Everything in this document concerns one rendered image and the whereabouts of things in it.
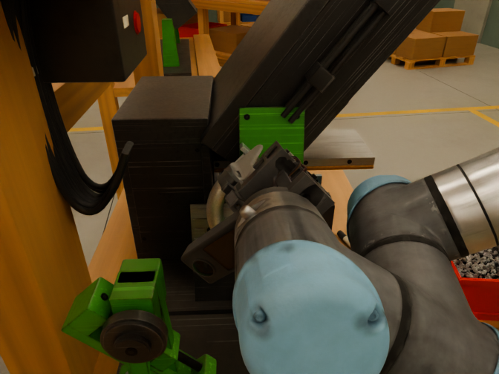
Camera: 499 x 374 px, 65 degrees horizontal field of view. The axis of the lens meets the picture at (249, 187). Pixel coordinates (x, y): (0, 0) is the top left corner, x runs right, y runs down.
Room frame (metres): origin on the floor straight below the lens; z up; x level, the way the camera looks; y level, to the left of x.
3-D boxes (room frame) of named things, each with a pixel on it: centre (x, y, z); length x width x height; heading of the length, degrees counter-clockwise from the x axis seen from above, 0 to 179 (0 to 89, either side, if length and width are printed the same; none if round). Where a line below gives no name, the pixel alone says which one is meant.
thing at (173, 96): (0.83, 0.17, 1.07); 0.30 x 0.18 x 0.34; 3
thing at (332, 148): (0.81, -0.07, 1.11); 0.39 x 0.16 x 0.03; 93
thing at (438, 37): (6.54, -2.86, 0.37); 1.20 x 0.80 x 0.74; 106
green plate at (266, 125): (0.66, -0.04, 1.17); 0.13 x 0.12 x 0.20; 3
